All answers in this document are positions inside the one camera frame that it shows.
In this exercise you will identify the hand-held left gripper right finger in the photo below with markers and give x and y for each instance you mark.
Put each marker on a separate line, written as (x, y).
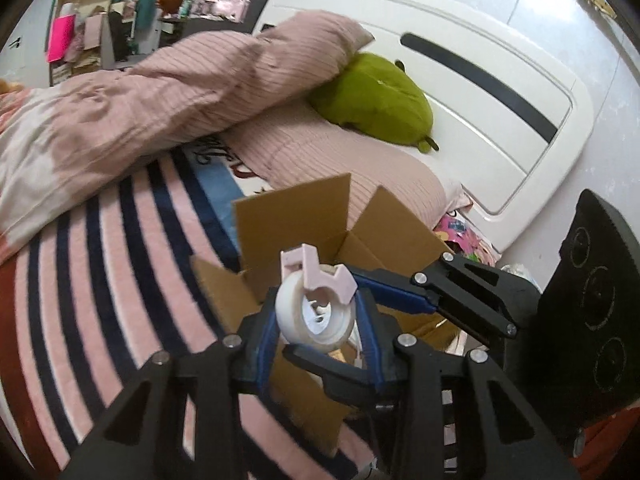
(372, 345)

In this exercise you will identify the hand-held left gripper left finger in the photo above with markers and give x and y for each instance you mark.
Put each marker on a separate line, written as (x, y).
(200, 385)

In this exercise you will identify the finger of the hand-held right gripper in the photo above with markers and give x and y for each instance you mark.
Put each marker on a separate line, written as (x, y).
(335, 375)
(400, 296)

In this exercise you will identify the pink tape dispenser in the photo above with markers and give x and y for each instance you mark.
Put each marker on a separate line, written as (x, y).
(295, 310)

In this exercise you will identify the brown cardboard box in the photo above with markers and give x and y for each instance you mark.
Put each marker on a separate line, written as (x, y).
(295, 220)

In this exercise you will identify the colourful printed cloth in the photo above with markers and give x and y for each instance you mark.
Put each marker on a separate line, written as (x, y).
(462, 235)

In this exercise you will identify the person's orange clothing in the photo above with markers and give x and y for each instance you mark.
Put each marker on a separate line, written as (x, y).
(610, 445)

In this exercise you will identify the pink striped pillow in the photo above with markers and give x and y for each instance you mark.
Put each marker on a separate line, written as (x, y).
(340, 160)

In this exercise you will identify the green plush toy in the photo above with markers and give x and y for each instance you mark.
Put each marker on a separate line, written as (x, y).
(380, 95)

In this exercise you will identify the white bed headboard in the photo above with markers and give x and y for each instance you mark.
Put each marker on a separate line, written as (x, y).
(490, 60)

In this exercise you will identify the pink grey patterned duvet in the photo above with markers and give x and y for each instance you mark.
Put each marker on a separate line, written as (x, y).
(150, 95)

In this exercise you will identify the dark bookshelf with clutter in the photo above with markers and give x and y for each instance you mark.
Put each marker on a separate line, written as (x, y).
(215, 15)

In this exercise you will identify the brown plush toy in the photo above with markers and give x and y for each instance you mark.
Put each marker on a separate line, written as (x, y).
(7, 87)

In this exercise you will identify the dark office chair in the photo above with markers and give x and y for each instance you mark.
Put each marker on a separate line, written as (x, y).
(119, 35)

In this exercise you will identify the bright pink bag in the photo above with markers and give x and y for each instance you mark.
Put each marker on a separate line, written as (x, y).
(61, 37)

